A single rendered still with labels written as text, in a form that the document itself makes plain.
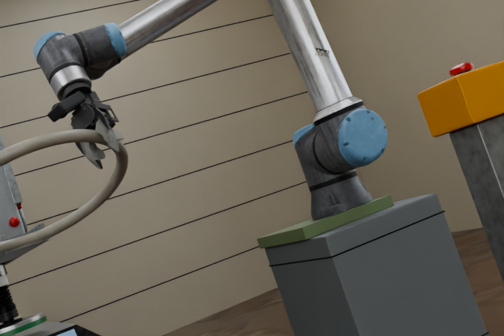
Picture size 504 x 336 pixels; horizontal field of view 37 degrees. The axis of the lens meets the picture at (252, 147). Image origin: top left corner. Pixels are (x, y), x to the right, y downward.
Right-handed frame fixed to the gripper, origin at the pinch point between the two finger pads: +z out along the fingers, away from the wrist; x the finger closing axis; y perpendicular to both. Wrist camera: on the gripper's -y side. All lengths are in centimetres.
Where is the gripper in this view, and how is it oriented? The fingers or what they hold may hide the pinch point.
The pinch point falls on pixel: (105, 156)
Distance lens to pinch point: 176.9
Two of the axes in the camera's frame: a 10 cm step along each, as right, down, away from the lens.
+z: 5.0, 7.7, -3.8
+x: -6.9, 6.3, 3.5
